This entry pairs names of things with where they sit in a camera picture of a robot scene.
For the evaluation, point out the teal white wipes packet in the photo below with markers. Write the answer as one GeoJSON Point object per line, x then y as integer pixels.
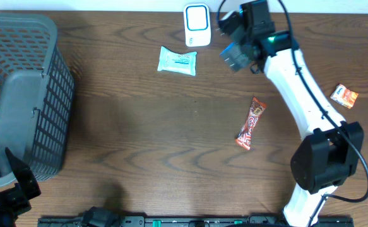
{"type": "Point", "coordinates": [177, 63]}

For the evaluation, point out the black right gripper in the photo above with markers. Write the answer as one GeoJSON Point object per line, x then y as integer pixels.
{"type": "Point", "coordinates": [234, 55]}

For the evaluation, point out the red patterned packet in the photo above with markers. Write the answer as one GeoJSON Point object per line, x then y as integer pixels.
{"type": "Point", "coordinates": [255, 111]}

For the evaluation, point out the orange small box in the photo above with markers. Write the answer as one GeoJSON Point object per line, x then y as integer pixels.
{"type": "Point", "coordinates": [344, 96]}

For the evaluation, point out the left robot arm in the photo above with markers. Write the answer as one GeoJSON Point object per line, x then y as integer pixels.
{"type": "Point", "coordinates": [16, 201]}

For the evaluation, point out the grey plastic mesh basket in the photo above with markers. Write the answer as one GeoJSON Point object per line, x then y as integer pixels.
{"type": "Point", "coordinates": [36, 96]}

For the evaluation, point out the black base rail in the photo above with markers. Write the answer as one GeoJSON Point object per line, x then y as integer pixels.
{"type": "Point", "coordinates": [140, 221]}

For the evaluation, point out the white barcode scanner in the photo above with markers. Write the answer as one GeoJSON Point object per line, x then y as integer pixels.
{"type": "Point", "coordinates": [197, 25]}

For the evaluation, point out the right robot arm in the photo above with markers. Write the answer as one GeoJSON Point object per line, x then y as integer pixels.
{"type": "Point", "coordinates": [330, 149]}

